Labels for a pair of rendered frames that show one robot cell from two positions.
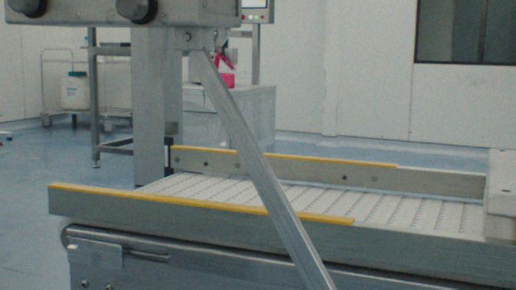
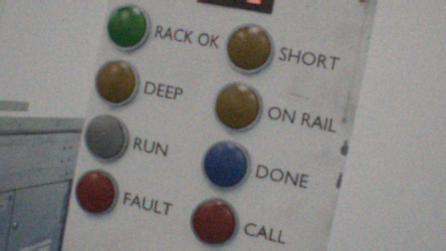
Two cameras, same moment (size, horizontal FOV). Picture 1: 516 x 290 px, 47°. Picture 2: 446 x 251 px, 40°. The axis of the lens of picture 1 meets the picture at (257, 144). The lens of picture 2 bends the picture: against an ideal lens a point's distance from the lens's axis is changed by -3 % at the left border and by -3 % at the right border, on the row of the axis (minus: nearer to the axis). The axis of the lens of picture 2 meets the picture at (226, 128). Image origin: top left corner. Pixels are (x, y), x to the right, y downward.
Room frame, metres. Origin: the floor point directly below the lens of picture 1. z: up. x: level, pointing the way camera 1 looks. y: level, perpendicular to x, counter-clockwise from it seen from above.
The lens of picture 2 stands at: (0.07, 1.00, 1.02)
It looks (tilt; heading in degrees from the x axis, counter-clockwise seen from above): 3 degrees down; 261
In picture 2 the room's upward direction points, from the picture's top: 11 degrees clockwise
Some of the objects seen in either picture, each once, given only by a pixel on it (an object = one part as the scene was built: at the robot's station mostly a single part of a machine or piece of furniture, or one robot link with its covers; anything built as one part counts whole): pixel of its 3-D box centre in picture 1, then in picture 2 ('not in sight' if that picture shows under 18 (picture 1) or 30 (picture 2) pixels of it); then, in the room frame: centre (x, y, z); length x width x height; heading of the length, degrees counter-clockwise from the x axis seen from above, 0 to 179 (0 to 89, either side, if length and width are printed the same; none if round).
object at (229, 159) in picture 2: not in sight; (225, 164); (0.01, 0.63, 0.97); 0.03 x 0.01 x 0.03; 159
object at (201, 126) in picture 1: (213, 144); not in sight; (3.70, 0.28, 0.38); 0.63 x 0.57 x 0.76; 64
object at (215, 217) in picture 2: not in sight; (213, 222); (0.01, 0.63, 0.94); 0.03 x 0.01 x 0.03; 159
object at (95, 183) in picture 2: not in sight; (95, 192); (0.08, 0.60, 0.94); 0.03 x 0.01 x 0.03; 159
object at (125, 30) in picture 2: not in sight; (126, 26); (0.08, 0.60, 1.05); 0.03 x 0.01 x 0.03; 159
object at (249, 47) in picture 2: not in sight; (249, 47); (0.01, 0.63, 1.05); 0.03 x 0.01 x 0.03; 159
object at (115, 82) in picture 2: not in sight; (115, 82); (0.08, 0.60, 1.01); 0.03 x 0.01 x 0.03; 159
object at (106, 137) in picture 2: not in sight; (105, 137); (0.08, 0.60, 0.97); 0.03 x 0.01 x 0.03; 159
